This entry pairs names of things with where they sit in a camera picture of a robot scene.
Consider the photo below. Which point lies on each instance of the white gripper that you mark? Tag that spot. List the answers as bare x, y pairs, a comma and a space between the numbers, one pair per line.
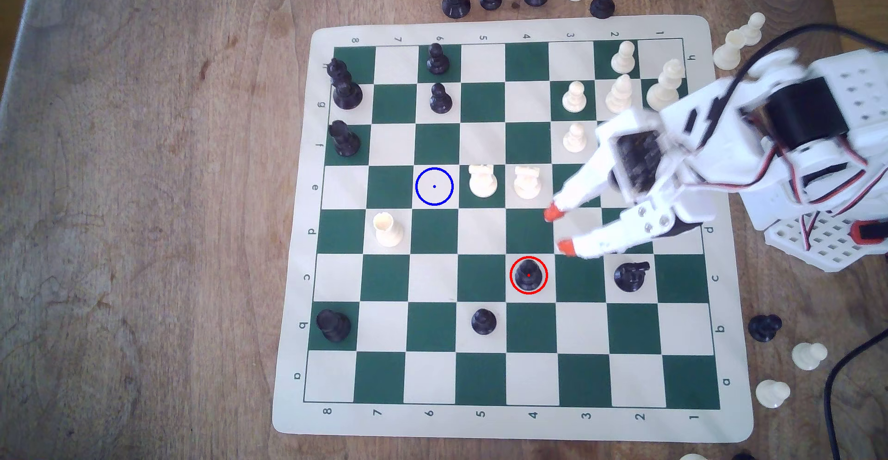
650, 223

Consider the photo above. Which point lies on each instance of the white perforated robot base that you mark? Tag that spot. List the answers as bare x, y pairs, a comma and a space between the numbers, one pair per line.
818, 241

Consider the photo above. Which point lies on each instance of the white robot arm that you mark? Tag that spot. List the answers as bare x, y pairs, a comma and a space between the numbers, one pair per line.
860, 92

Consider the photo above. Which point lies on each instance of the green and cream chess mat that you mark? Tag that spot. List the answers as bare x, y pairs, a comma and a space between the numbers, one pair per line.
430, 377

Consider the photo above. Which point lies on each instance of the white rook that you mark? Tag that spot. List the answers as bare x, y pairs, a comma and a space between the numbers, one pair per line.
388, 229
483, 180

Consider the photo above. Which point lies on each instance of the red black base part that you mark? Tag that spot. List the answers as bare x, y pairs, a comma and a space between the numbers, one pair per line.
868, 231

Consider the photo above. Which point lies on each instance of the black rook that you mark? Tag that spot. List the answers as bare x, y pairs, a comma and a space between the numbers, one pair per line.
333, 325

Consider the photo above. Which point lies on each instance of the black camera circuit board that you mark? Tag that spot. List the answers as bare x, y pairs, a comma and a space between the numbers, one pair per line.
638, 158

